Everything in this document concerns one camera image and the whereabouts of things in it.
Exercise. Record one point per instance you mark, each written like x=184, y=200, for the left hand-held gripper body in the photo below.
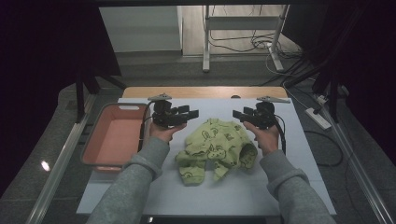
x=166, y=116

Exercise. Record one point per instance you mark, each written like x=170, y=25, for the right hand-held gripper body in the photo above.
x=264, y=116

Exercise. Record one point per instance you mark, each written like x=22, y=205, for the green printed baby romper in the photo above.
x=214, y=143

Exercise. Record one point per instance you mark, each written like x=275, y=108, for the pink plastic basket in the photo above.
x=115, y=140

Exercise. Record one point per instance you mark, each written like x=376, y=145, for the person's left hand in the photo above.
x=163, y=133

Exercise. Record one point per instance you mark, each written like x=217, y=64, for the person's right hand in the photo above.
x=268, y=140

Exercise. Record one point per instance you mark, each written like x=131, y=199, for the white power strip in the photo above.
x=317, y=118

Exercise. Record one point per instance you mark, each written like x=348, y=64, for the white plug adapter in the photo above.
x=322, y=99

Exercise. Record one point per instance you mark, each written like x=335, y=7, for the black metal stand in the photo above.
x=80, y=102
x=334, y=102

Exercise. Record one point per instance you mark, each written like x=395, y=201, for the black curtain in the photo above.
x=37, y=62
x=367, y=62

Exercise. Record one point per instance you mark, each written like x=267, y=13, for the white metal stand frame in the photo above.
x=206, y=46

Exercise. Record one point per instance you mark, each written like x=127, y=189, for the aluminium rail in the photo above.
x=59, y=168
x=358, y=168

